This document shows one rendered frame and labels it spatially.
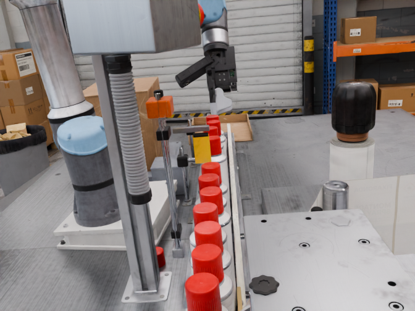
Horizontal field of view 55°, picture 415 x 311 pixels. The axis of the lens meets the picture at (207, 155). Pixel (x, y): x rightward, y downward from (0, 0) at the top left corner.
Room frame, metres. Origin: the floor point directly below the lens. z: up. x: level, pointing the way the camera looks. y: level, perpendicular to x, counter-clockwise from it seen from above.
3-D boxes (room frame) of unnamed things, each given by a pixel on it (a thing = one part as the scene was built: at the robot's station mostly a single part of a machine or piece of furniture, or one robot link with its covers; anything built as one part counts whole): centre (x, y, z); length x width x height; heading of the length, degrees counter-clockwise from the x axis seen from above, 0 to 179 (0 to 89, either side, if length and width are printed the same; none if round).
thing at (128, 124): (0.53, 0.10, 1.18); 0.04 x 0.04 x 0.21
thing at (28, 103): (4.53, 2.08, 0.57); 1.20 x 0.85 x 1.14; 171
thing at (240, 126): (1.68, -0.07, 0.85); 0.30 x 0.26 x 0.04; 176
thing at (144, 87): (1.39, 0.28, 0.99); 0.30 x 0.24 x 0.27; 179
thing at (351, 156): (0.75, -0.29, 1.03); 0.09 x 0.09 x 0.30
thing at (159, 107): (0.68, 0.04, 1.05); 0.10 x 0.04 x 0.33; 86
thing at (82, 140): (0.90, 0.28, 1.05); 0.13 x 0.12 x 0.14; 25
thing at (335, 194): (0.54, -0.19, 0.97); 0.05 x 0.05 x 0.19
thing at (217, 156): (0.78, -0.01, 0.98); 0.05 x 0.05 x 0.20
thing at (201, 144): (0.69, 0.01, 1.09); 0.03 x 0.01 x 0.06; 86
